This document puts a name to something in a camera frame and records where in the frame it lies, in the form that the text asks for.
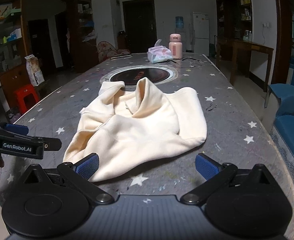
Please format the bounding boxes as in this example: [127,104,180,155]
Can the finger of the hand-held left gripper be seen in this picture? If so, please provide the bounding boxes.
[34,137,62,153]
[4,124,29,136]

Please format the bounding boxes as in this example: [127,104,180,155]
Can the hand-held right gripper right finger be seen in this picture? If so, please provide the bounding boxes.
[181,153,275,205]

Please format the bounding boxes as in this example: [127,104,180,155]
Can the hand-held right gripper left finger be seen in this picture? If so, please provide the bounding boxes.
[22,153,115,205]

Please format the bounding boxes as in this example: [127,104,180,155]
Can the white towel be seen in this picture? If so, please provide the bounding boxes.
[62,77,207,182]

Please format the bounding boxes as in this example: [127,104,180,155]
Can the red plastic stool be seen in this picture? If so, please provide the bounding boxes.
[13,84,41,115]

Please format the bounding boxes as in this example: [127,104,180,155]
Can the grey star-print tablecloth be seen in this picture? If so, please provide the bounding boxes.
[0,52,294,240]

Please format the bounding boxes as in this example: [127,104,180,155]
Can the white printed sack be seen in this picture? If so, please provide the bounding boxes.
[25,54,45,87]

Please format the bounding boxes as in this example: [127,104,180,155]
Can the blue sofa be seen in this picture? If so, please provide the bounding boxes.
[264,82,294,230]

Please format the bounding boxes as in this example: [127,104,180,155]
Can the teal white box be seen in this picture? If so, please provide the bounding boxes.
[6,28,22,41]

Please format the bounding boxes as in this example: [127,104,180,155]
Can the floral padded child seat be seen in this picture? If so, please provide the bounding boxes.
[97,41,131,63]

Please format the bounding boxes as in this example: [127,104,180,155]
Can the round black induction cooktop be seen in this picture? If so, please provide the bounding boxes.
[99,65,179,90]

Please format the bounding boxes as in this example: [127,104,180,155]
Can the clear eyeglasses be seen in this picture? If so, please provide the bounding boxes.
[182,57,205,67]

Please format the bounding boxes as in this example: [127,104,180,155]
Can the dark wooden arched cabinet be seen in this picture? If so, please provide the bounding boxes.
[0,0,100,120]

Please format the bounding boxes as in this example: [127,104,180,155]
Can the pink white tissue pack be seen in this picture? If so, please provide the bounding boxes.
[149,50,174,64]

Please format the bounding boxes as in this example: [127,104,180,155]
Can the colourful flat box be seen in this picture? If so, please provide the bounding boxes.
[0,4,21,20]

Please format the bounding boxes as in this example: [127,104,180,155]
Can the pink thermos bottle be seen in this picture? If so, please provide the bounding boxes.
[169,33,183,60]

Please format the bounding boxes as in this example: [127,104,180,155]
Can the dark wooden desk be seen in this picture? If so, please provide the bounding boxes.
[216,37,274,92]

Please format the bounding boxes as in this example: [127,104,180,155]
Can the white water dispenser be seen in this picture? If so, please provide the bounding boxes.
[174,29,187,53]

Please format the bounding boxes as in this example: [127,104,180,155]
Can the white refrigerator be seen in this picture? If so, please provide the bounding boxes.
[190,12,210,57]

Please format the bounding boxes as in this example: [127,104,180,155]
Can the dark wooden door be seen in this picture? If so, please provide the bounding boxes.
[122,0,157,53]

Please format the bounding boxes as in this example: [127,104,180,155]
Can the dark wooden shelf cabinet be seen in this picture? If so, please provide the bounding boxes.
[216,0,253,55]

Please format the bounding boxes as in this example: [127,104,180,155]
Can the dark wooden doorframe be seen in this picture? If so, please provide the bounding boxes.
[272,0,294,85]

